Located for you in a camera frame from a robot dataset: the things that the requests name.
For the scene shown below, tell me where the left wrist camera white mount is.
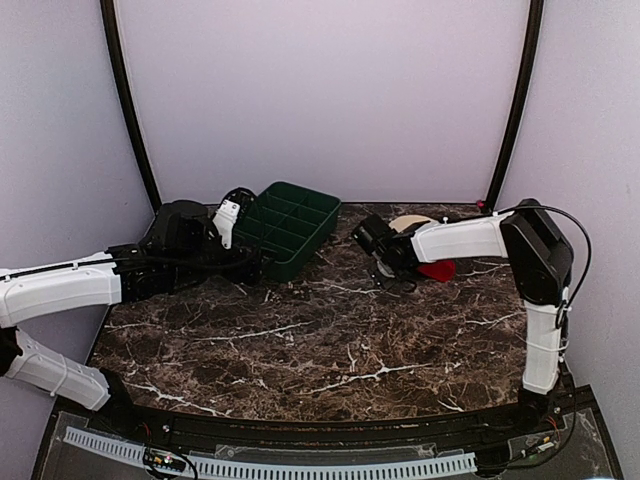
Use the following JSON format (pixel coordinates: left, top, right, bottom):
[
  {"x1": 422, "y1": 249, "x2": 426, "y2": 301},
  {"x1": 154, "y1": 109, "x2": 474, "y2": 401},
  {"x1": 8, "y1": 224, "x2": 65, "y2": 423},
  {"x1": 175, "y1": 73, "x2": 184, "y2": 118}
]
[{"x1": 212, "y1": 199, "x2": 241, "y2": 250}]

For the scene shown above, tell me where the right black frame post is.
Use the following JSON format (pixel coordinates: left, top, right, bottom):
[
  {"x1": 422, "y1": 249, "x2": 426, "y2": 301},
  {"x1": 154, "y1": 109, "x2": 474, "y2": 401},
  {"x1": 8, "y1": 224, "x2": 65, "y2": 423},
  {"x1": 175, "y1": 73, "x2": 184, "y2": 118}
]
[{"x1": 483, "y1": 0, "x2": 544, "y2": 212}]

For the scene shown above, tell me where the small circuit board right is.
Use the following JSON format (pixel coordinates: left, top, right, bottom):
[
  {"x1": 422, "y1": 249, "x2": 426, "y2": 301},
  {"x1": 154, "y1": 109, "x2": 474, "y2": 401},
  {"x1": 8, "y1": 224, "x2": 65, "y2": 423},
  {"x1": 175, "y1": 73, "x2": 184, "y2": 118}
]
[{"x1": 520, "y1": 436, "x2": 557, "y2": 459}]

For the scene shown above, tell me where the beige patterned plate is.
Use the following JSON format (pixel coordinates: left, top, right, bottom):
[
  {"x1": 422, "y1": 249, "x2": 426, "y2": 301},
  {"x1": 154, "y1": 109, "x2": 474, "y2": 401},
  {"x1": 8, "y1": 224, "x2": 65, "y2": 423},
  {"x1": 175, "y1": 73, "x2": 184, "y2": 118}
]
[{"x1": 389, "y1": 215, "x2": 432, "y2": 233}]

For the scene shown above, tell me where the left black frame post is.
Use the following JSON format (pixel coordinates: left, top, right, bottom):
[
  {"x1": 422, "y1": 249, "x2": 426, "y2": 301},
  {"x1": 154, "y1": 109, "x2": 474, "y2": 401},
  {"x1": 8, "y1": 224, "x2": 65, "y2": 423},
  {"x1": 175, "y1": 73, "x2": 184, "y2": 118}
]
[{"x1": 99, "y1": 0, "x2": 162, "y2": 212}]

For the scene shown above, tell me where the black front rail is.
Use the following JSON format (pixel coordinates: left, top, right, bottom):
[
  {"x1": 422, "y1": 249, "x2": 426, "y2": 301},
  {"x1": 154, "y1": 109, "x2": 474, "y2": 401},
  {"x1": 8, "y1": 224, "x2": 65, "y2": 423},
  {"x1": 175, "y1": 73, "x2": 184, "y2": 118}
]
[{"x1": 49, "y1": 389, "x2": 601, "y2": 454}]

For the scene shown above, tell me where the small circuit board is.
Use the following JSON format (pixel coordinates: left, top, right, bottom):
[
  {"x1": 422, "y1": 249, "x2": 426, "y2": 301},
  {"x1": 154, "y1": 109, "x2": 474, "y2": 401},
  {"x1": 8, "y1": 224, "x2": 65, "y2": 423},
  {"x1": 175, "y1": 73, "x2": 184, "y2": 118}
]
[
  {"x1": 142, "y1": 448, "x2": 187, "y2": 473},
  {"x1": 520, "y1": 436, "x2": 557, "y2": 459}
]

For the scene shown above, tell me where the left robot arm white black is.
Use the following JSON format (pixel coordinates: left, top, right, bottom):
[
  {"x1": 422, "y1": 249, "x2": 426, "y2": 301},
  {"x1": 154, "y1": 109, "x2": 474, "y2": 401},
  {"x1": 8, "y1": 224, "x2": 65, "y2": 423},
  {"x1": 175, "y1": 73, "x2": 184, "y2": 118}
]
[{"x1": 1, "y1": 189, "x2": 260, "y2": 436}]

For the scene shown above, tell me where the green compartment tray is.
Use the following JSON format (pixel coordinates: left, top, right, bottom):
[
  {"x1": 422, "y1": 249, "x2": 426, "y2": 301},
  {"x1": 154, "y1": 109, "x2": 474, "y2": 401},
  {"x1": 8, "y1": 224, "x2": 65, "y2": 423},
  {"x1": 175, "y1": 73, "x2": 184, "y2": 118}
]
[{"x1": 233, "y1": 181, "x2": 341, "y2": 283}]

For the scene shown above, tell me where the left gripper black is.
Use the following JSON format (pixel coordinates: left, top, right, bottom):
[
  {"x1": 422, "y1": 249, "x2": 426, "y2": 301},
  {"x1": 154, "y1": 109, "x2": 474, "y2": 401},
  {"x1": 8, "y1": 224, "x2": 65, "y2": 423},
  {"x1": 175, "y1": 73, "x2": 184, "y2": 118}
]
[{"x1": 169, "y1": 233, "x2": 277, "y2": 287}]

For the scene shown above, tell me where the grey slotted cable duct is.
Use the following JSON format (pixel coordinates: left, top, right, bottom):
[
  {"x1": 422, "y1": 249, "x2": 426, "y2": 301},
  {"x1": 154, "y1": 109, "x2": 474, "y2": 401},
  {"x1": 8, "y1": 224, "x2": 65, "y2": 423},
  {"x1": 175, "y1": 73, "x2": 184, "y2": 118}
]
[{"x1": 62, "y1": 426, "x2": 478, "y2": 479}]

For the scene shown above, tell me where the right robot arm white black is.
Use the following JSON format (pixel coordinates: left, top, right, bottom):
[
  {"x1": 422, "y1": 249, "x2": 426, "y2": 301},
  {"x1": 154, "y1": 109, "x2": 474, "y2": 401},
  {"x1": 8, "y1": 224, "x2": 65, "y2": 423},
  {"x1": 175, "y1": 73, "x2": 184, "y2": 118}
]
[{"x1": 352, "y1": 199, "x2": 582, "y2": 434}]

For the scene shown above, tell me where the black frame post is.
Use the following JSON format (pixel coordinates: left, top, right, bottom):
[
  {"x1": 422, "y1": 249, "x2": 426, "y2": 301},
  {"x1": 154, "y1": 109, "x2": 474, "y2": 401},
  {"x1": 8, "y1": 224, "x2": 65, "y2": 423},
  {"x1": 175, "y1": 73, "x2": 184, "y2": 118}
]
[
  {"x1": 483, "y1": 0, "x2": 544, "y2": 212},
  {"x1": 99, "y1": 0, "x2": 162, "y2": 212}
]

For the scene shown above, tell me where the small circuit board left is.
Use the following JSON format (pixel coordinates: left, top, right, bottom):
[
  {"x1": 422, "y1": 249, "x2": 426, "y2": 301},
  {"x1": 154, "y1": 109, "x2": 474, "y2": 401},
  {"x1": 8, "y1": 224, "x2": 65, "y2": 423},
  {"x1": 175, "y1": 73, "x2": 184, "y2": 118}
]
[{"x1": 142, "y1": 448, "x2": 187, "y2": 473}]

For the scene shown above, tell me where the red sock plain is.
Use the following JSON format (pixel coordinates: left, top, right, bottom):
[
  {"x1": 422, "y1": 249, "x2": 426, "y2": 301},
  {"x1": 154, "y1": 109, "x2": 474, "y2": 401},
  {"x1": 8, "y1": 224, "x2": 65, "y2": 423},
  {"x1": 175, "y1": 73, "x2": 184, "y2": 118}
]
[{"x1": 416, "y1": 260, "x2": 456, "y2": 283}]

